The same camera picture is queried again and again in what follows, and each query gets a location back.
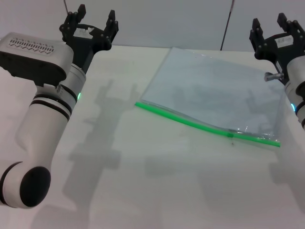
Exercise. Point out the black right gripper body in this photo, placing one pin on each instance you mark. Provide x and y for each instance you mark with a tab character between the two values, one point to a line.
278	50

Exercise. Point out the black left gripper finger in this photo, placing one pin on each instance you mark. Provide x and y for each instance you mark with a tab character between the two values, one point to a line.
110	28
71	23

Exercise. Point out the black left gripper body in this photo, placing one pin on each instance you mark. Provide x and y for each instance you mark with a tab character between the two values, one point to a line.
88	40

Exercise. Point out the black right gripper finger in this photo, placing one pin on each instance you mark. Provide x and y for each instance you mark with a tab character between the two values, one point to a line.
257	35
294	31

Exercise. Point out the clear green-zip document bag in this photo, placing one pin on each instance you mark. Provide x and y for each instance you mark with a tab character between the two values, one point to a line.
202	83

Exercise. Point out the green zipper slider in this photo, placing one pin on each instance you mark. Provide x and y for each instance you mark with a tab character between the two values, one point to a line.
230	135

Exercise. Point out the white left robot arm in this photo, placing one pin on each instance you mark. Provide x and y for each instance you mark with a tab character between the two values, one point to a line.
40	124

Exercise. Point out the silver metal bolt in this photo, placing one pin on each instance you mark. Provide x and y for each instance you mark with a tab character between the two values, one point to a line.
274	76

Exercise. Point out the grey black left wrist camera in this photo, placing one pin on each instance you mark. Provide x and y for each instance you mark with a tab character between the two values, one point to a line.
35	59

